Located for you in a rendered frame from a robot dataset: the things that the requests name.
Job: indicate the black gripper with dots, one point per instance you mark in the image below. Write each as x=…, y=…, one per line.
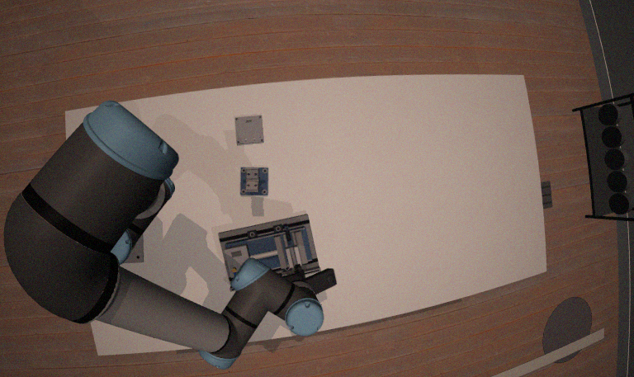
x=296, y=275

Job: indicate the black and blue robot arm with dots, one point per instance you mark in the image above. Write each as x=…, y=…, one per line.
x=102, y=180

